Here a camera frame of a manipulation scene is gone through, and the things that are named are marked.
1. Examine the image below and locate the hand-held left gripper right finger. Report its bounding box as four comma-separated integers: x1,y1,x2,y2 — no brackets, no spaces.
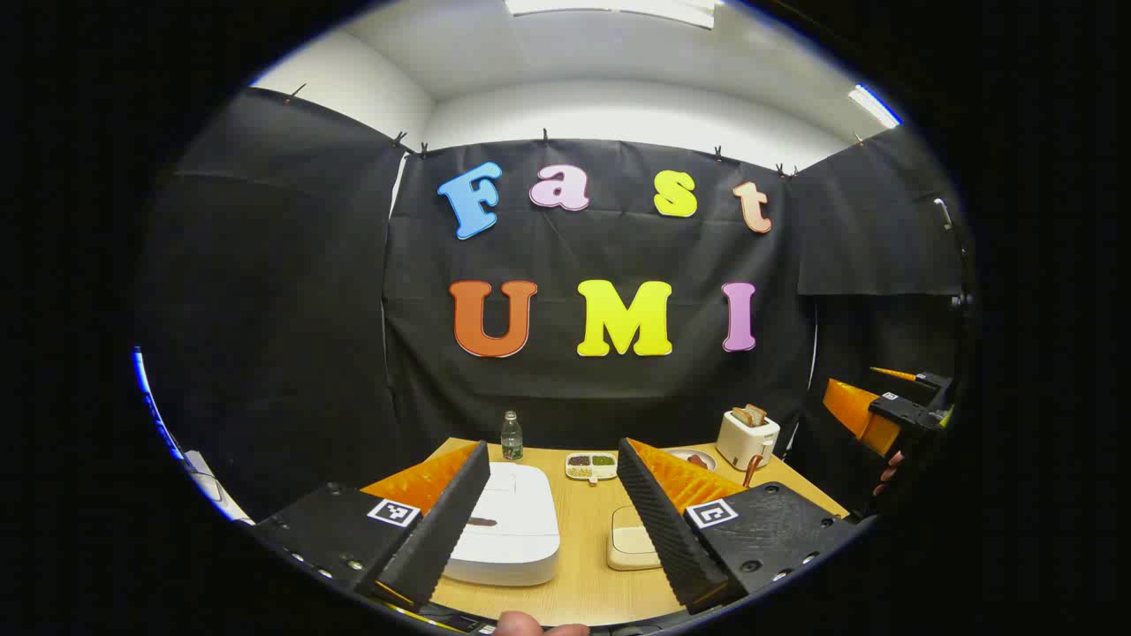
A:
616,437,863,615

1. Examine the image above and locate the white rice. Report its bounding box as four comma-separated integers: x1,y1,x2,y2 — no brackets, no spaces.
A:
612,527,662,566

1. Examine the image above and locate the ceiling light panel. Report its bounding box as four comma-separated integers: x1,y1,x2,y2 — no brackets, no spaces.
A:
850,84,902,130

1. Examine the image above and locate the black backdrop cloth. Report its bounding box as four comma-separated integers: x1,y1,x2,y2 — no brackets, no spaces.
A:
137,87,973,524

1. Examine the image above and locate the white sheet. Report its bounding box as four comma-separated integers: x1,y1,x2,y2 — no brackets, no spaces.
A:
181,450,254,525

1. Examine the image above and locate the computer monitor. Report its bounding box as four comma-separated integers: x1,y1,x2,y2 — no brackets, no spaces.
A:
133,349,179,462

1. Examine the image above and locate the white rice cooker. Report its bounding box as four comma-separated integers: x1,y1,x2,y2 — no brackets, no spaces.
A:
439,462,562,587

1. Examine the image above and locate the white toaster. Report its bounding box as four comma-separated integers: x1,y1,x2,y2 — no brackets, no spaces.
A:
716,409,781,472

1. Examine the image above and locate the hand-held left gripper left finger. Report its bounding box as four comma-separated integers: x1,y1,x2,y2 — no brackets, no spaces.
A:
252,439,492,612

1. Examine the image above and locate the white divided condiment dish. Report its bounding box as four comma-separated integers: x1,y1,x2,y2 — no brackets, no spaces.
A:
565,452,619,485

